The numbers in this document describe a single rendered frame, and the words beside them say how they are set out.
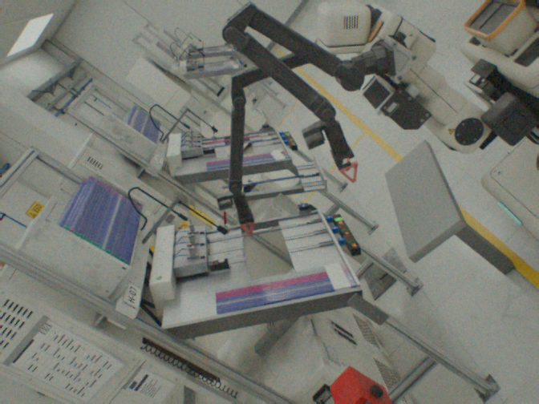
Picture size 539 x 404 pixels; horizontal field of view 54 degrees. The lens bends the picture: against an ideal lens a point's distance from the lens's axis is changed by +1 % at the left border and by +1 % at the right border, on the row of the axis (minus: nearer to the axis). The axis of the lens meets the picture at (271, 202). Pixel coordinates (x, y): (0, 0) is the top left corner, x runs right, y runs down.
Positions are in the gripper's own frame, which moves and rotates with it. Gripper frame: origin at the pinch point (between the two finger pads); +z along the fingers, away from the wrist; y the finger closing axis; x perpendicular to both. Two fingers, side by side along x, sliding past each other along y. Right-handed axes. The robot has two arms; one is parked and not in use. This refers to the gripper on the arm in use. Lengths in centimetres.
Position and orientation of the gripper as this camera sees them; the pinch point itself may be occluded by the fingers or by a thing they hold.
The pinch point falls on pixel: (250, 232)
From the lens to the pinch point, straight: 238.6
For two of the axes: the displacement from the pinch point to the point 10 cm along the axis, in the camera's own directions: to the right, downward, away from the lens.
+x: 9.6, -2.8, 0.1
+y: 1.3, 3.9, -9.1
